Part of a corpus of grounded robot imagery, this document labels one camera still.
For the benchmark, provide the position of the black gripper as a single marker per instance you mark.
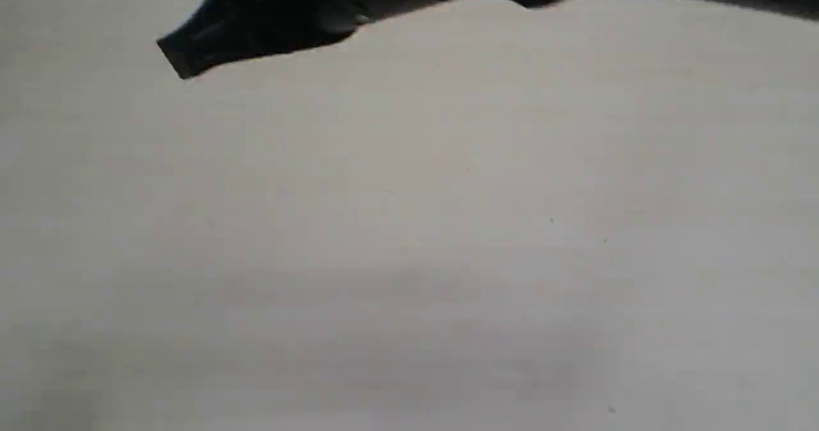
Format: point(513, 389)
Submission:
point(220, 32)

